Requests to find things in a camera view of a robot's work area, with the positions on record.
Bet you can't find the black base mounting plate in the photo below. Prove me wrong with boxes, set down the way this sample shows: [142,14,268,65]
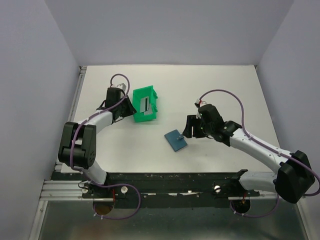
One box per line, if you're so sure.
[51,171,261,210]

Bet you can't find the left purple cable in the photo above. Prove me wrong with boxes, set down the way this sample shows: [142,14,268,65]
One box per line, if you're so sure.
[71,73,142,221]

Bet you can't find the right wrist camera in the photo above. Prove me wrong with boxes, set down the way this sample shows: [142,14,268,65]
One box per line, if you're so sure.
[194,99,207,108]

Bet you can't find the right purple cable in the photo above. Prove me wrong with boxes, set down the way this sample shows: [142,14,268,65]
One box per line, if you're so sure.
[193,89,320,218]

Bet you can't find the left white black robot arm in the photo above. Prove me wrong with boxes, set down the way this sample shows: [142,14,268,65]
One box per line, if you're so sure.
[58,84,137,198]

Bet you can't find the left aluminium rail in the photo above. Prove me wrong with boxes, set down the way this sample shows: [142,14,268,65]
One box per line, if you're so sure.
[39,180,83,201]

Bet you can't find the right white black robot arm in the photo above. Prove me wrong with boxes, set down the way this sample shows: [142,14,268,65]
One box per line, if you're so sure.
[182,104,315,204]

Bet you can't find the silver cards in bin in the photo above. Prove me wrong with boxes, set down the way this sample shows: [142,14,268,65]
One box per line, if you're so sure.
[139,96,154,116]

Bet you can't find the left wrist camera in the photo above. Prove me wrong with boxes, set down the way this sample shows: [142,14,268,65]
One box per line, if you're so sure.
[116,83,127,91]

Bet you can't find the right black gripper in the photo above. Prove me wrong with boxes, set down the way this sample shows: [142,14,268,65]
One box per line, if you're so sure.
[182,114,214,138]

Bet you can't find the purple cable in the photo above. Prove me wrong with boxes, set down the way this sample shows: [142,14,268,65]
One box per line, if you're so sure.
[193,89,320,218]
[71,73,142,221]

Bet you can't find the green plastic bin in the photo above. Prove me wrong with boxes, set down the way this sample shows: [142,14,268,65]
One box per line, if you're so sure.
[132,85,158,123]

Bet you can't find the blue card holder wallet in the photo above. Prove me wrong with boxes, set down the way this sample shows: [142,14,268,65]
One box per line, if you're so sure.
[164,129,188,152]

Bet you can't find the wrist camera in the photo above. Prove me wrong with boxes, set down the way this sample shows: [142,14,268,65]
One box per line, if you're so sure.
[116,83,127,91]
[194,99,207,108]

